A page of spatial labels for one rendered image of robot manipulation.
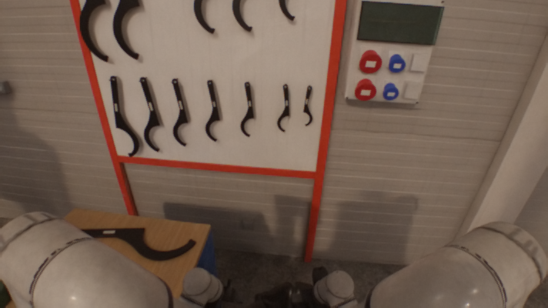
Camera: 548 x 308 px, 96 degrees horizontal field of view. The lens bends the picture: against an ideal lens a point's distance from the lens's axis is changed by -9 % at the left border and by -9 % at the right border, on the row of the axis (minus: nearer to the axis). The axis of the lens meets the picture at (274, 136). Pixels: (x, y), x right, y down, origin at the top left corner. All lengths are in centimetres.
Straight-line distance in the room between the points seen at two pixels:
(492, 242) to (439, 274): 12
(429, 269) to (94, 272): 46
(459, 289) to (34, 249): 58
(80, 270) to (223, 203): 170
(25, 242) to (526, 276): 73
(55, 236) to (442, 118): 177
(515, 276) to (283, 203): 164
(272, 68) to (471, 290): 130
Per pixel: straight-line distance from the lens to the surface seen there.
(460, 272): 46
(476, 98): 187
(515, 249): 55
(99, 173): 241
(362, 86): 139
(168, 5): 162
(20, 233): 55
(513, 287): 52
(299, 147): 169
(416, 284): 46
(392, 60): 140
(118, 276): 45
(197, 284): 98
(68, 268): 46
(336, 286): 98
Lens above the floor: 189
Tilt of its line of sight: 28 degrees down
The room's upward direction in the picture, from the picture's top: 2 degrees clockwise
